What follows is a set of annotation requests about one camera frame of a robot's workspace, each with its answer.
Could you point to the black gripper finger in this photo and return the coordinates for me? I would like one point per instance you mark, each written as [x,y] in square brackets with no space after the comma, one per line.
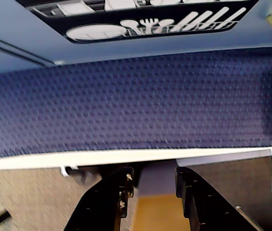
[102,207]
[208,211]

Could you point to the white zip tie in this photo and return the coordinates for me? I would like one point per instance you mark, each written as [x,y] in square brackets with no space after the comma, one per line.
[64,171]

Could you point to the blue dotted floor mat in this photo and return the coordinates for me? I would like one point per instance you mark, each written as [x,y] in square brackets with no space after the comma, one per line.
[126,108]

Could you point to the black dishwasher rack print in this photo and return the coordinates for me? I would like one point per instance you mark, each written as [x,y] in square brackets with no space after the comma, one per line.
[94,32]

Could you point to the blue dishwasher door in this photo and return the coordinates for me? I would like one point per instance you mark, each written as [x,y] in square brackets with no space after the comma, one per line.
[17,19]

